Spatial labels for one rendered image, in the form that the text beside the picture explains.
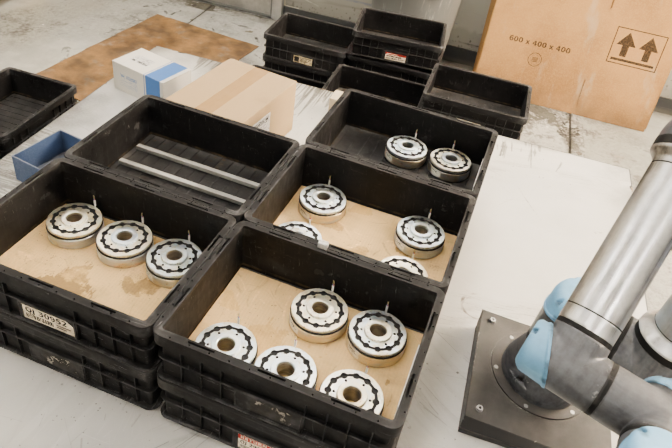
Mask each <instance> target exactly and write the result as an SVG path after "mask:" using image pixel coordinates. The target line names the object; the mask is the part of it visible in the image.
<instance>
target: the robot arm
mask: <svg viewBox="0 0 672 448"><path fill-rule="evenodd" d="M650 154H651V157H652V161H651V163H650V165H649V166H648V168H647V170H646V171H645V173H644V175H643V176H642V178H641V180H640V181H639V183H638V185H637V186H636V188H635V190H634V191H633V193H632V195H631V196H630V198H629V199H628V201H627V203H626V204H625V206H624V208H623V209H622V211H621V213H620V214H619V216H618V218H617V219H616V221H615V223H614V224H613V226H612V228H611V229H610V231H609V233H608V234H607V236H606V238H605V239H604V241H603V242H602V244H601V246H600V247H599V249H598V251H597V252H596V254H595V256H594V257H593V259H592V261H591V262H590V264H589V266H588V267H587V269H586V271H585V272H584V274H583V276H582V277H576V278H568V279H565V280H563V281H561V282H559V283H558V284H557V285H556V286H555V287H554V289H553V290H552V292H551V293H550V294H549V295H548V296H547V297H546V299H545V300H544V304H543V306H542V308H541V309H540V311H539V313H538V315H537V316H536V318H535V320H534V321H533V323H532V325H531V327H530V328H529V330H528V331H527V332H525V333H523V334H522V335H520V336H519V337H518V338H516V339H514V340H513V341H512V342H511V343H510V344H509V345H508V347H507V348H506V350H505V352H504V354H503V356H502V370H503V373H504V376H505V378H506V380H507V381H508V383H509V384H510V386H511V387H512V388H513V389H514V391H515V392H516V393H518V394H519V395H520V396H521V397H522V398H524V399H525V400H527V401H528V402H530V403H532V404H534V405H536V406H539V407H542V408H546V409H553V410H556V409H563V408H566V407H569V406H570V405H573V406H574V407H576V408H577V409H579V410H580V411H582V412H583V413H585V414H587V415H588V416H589V417H591V418H592V419H594V420H595V421H597V422H598V423H600V424H601V425H603V426H605V427H606V428H608V429H609V430H611V431H612V432H614V433H615V434H617V435H619V438H618V441H617V446H616V448H672V294H671V295H670V296H669V298H668V299H667V300H666V302H665V303H664V304H663V305H662V307H661V308H660V309H659V310H650V311H647V312H645V313H644V314H643V315H642V316H641V317H640V319H637V318H635V317H634V316H632V314H633V313H634V311H635V309H636V308H637V306H638V304H639V302H640V301H641V299H642V297H643V296H644V294H645V292H646V291H647V289H648V287H649V286H650V284H651V282H652V281H653V279H654V277H655V276H656V274H657V272H658V271H659V269H660V267H661V266H662V264H663V262H664V261H665V259H666V257H667V256H668V254H669V252H670V251H671V249H672V119H671V120H670V121H669V122H668V123H667V124H666V125H665V126H664V128H663V129H662V130H661V132H660V133H659V135H658V136H657V138H656V139H655V141H654V142H653V144H652V146H651V148H650Z"/></svg>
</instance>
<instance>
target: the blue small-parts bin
mask: <svg viewBox="0 0 672 448"><path fill-rule="evenodd" d="M81 140H82V139H81V138H79V137H76V136H74V135H72V134H70V133H67V132H65V131H63V130H61V129H60V130H58V131H56V132H54V133H52V134H50V135H49V136H47V137H45V138H43V139H41V140H39V141H37V142H36V143H34V144H32V145H30V146H28V147H26V148H24V149H23V150H21V151H19V152H17V153H15V154H13V155H12V161H13V165H14V170H15V174H16V178H17V180H19V181H21V182H24V181H25V180H26V179H28V178H29V177H31V176H32V175H33V174H35V173H36V172H38V171H39V170H40V169H42V168H43V167H45V166H46V165H47V164H49V163H50V162H51V161H53V160H55V159H57V158H65V156H64V153H65V152H66V151H67V150H68V149H70V148H71V147H72V146H74V145H75V144H76V143H78V142H79V141H81Z"/></svg>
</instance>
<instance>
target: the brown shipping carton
mask: <svg viewBox="0 0 672 448"><path fill-rule="evenodd" d="M296 84H297V81H295V80H292V79H289V78H286V77H283V76H280V75H278V74H275V73H272V72H269V71H266V70H263V69H260V68H257V67H255V66H252V65H249V64H246V63H243V62H240V61H237V60H235V59H232V58H230V59H228V60H227V61H225V62H224V63H222V64H220V65H219V66H217V67H216V68H214V69H212V70H211V71H209V72H207V73H206V74H204V75H203V76H201V77H199V78H198V79H196V80H195V81H193V82H191V83H190V84H188V85H187V86H185V87H183V88H182V89H180V90H179V91H177V92H175V93H174V94H172V95H170V96H169V97H167V98H166V99H167V100H170V101H174V102H177V103H180V104H183V105H186V106H189V107H193V108H196V109H199V110H202V111H205V112H209V113H212V114H215V115H218V116H221V117H225V118H228V119H231V120H234V121H237V122H240V123H244V124H247V125H250V126H253V127H256V128H260V129H263V130H266V131H269V132H272V133H275V134H279V135H282V136H285V135H286V134H287V133H289V132H290V131H291V130H292V125H293V115H294V105H295V94H296Z"/></svg>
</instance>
